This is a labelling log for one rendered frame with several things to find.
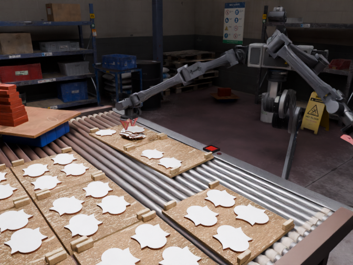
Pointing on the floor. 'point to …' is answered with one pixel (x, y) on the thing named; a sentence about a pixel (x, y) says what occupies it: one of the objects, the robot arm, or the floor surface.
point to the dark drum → (147, 82)
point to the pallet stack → (172, 59)
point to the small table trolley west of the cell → (116, 85)
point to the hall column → (157, 17)
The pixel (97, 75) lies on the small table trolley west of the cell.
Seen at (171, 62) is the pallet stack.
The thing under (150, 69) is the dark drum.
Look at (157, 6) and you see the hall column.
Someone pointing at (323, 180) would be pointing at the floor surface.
